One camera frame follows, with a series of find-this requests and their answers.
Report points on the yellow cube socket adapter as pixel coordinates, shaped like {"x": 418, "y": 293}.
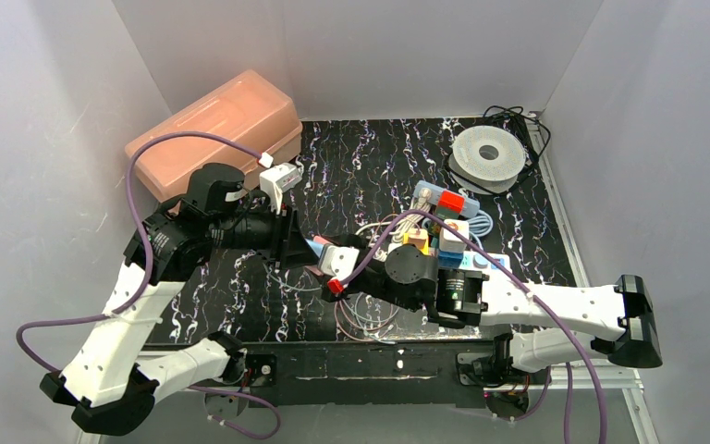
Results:
{"x": 419, "y": 238}

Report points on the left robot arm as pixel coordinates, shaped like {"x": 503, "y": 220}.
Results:
{"x": 109, "y": 391}

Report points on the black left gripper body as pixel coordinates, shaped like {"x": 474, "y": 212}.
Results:
{"x": 279, "y": 237}

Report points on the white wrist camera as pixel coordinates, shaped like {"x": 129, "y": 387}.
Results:
{"x": 275, "y": 181}
{"x": 337, "y": 261}

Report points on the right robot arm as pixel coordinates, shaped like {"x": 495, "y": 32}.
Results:
{"x": 615, "y": 322}

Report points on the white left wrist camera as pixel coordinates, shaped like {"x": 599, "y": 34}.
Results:
{"x": 275, "y": 181}

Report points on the red cube plug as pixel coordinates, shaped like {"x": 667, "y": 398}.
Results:
{"x": 451, "y": 200}

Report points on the light blue charger plug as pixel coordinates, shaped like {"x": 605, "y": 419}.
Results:
{"x": 317, "y": 246}

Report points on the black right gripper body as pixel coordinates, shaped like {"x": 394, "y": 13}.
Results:
{"x": 360, "y": 277}

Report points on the light blue power strip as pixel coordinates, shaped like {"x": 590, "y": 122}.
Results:
{"x": 438, "y": 196}

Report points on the blue cube adapter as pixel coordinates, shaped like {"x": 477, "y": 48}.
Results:
{"x": 451, "y": 260}

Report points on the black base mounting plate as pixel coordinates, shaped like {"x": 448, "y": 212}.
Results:
{"x": 360, "y": 373}

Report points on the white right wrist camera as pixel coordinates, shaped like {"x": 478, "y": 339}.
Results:
{"x": 337, "y": 261}

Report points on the dark green cube adapter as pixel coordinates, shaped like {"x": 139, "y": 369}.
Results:
{"x": 443, "y": 214}

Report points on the white LED strip reel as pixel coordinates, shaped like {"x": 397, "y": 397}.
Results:
{"x": 487, "y": 159}

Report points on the white cube adapter orange logo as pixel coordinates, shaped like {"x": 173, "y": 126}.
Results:
{"x": 452, "y": 235}

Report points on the large white power strip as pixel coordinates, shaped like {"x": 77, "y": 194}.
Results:
{"x": 476, "y": 261}

